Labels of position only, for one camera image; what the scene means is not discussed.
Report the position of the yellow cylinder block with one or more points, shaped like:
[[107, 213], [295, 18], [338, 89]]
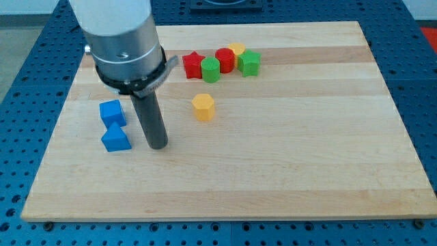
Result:
[[238, 48]]

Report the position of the blue triangle block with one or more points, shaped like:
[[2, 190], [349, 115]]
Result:
[[115, 139]]

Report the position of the green star block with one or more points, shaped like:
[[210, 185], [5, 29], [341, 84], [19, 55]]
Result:
[[249, 63]]

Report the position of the red star block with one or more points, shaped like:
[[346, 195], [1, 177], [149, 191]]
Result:
[[192, 65]]

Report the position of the blue cube block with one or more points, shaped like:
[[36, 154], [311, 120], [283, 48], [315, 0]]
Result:
[[110, 112]]

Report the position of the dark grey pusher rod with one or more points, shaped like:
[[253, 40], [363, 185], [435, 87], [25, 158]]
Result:
[[151, 120]]

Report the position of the yellow hexagon block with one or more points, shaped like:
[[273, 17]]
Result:
[[204, 107]]

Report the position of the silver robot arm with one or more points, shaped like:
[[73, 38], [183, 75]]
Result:
[[129, 58]]

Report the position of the red cylinder block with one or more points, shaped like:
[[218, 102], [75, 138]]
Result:
[[226, 59]]

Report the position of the green cylinder block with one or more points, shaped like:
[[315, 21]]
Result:
[[210, 69]]

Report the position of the wooden board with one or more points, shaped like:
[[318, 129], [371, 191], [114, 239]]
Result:
[[314, 136]]

